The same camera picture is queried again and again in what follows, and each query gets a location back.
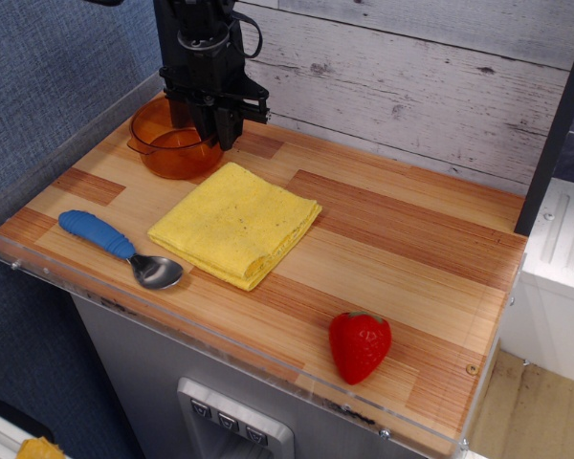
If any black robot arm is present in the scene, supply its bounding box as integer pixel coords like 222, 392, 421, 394
154, 1, 269, 151

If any red plastic strawberry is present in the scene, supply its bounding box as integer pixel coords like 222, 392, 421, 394
329, 312, 392, 385

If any white ribbed side counter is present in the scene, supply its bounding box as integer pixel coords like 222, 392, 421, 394
499, 179, 574, 381

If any yellow folded towel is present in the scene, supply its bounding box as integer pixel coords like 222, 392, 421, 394
147, 163, 321, 292

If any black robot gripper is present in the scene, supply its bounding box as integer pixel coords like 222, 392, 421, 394
174, 44, 269, 151

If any blue handled metal spoon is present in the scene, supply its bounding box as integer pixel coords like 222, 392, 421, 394
58, 209, 184, 290

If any grey toy fridge cabinet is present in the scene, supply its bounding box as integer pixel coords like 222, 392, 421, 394
69, 292, 427, 459

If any clear acrylic table guard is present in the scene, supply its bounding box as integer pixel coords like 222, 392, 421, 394
0, 79, 525, 458

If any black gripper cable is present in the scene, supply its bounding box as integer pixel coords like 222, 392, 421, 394
231, 11, 264, 60

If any black right vertical post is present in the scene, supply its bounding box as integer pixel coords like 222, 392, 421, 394
514, 61, 574, 236

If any orange transparent pot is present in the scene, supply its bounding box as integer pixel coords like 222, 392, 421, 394
127, 97, 223, 180

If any yellow object at corner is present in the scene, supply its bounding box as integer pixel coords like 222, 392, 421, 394
15, 437, 66, 459

